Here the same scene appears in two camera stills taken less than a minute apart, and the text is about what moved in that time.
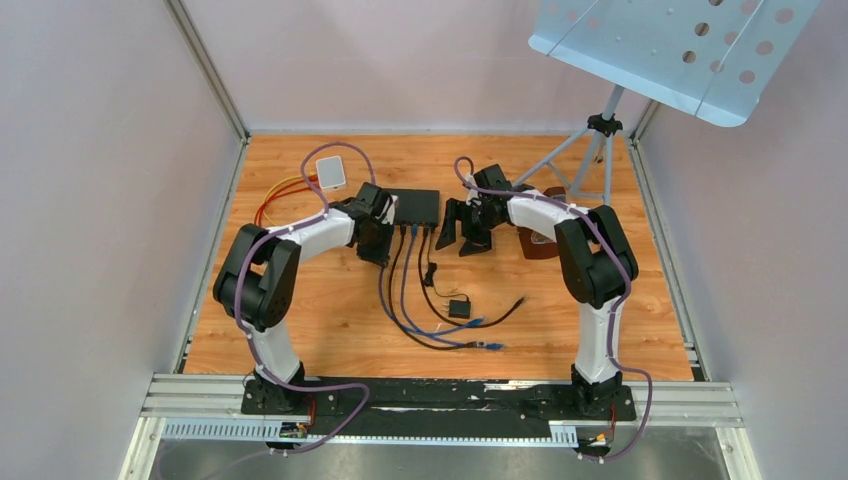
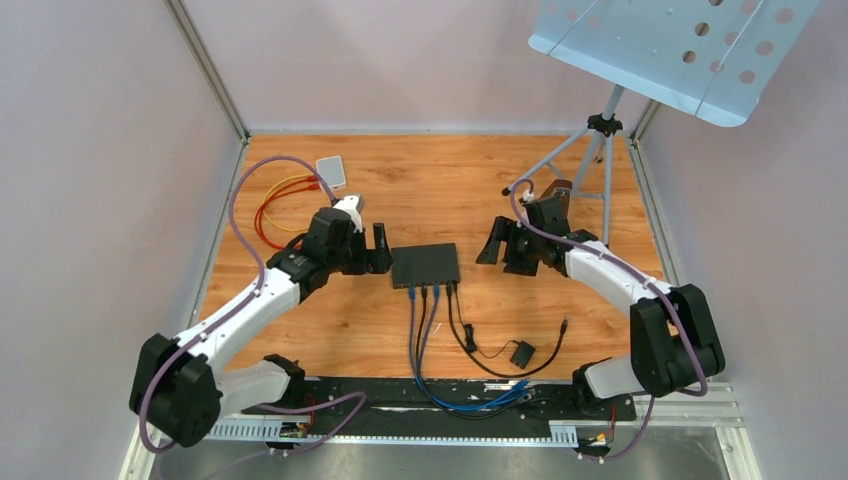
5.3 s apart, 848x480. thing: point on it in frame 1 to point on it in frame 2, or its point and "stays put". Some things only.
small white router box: [330, 172] stays put
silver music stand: [711, 58] stays put
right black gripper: [476, 243] to [505, 230]
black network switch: [416, 206] to [425, 264]
